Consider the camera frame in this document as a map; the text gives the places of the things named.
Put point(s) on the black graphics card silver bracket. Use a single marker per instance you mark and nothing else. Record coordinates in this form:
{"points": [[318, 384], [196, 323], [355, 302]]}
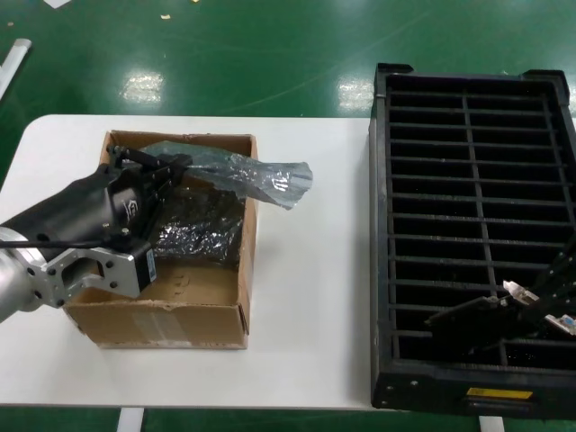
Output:
{"points": [[468, 310]]}

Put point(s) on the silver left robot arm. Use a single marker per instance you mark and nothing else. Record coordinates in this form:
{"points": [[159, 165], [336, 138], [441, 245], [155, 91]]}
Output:
{"points": [[15, 279]]}

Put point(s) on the black slotted plastic container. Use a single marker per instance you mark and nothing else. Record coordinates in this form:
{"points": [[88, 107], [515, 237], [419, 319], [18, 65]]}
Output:
{"points": [[450, 180]]}

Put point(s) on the white flat table leg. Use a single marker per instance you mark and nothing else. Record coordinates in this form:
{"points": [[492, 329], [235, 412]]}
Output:
{"points": [[130, 420], [491, 424]]}

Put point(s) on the white paper sheet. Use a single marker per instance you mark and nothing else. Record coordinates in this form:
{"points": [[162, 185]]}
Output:
{"points": [[56, 2]]}

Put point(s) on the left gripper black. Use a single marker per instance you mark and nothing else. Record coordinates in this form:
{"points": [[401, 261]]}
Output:
{"points": [[85, 207]]}

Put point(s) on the translucent grey antistatic bag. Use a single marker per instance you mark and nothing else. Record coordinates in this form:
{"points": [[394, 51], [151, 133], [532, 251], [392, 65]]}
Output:
{"points": [[270, 180]]}

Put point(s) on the bagged black graphics card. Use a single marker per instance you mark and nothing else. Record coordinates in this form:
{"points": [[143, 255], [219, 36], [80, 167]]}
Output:
{"points": [[198, 234]]}

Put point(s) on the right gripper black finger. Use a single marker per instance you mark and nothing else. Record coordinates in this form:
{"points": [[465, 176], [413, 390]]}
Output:
{"points": [[560, 306], [562, 270]]}

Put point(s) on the brown cardboard box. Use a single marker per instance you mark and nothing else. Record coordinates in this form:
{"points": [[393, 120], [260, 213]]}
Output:
{"points": [[180, 324]]}

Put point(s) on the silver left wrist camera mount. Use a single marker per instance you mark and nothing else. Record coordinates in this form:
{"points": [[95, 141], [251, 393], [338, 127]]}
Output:
{"points": [[90, 274]]}

